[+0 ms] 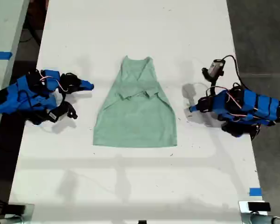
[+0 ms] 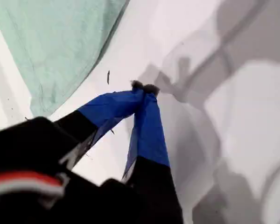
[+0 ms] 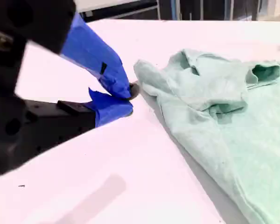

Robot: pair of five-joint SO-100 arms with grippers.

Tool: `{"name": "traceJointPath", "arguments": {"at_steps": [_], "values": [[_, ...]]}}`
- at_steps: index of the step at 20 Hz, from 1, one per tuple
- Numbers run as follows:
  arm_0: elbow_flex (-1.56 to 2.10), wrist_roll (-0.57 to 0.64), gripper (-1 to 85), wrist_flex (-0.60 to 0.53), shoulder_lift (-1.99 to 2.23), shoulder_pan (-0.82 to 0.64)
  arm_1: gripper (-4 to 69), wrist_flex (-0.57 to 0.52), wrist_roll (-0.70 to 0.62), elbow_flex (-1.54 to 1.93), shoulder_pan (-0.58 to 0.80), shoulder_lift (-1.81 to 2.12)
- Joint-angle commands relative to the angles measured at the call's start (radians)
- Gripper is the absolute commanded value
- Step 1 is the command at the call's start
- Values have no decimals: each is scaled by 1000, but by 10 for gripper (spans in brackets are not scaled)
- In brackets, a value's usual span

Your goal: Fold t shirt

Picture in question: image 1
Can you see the black box on silver plate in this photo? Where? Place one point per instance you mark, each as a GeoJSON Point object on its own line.
{"type": "Point", "coordinates": [259, 206]}
{"type": "Point", "coordinates": [17, 209]}

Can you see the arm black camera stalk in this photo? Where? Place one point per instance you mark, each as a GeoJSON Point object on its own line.
{"type": "Point", "coordinates": [214, 85]}

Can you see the small blue tape square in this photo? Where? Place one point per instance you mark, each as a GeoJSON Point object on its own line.
{"type": "Point", "coordinates": [255, 191]}

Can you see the pale side table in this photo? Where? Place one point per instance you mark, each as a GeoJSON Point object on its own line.
{"type": "Point", "coordinates": [4, 28]}

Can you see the blue and black arm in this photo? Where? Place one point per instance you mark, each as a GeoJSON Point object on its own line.
{"type": "Point", "coordinates": [25, 98]}
{"type": "Point", "coordinates": [259, 107]}

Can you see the long blue tape strip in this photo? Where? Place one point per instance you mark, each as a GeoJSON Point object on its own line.
{"type": "Point", "coordinates": [1, 55]}

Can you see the pale green T-shirt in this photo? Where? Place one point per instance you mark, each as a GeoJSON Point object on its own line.
{"type": "Point", "coordinates": [135, 121]}

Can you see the small black clamp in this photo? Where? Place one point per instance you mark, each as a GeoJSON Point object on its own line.
{"type": "Point", "coordinates": [142, 222]}

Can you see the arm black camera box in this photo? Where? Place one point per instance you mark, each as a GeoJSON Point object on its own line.
{"type": "Point", "coordinates": [54, 115]}
{"type": "Point", "coordinates": [215, 67]}

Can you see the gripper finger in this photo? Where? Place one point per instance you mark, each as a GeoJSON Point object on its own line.
{"type": "Point", "coordinates": [197, 107]}
{"type": "Point", "coordinates": [85, 85]}

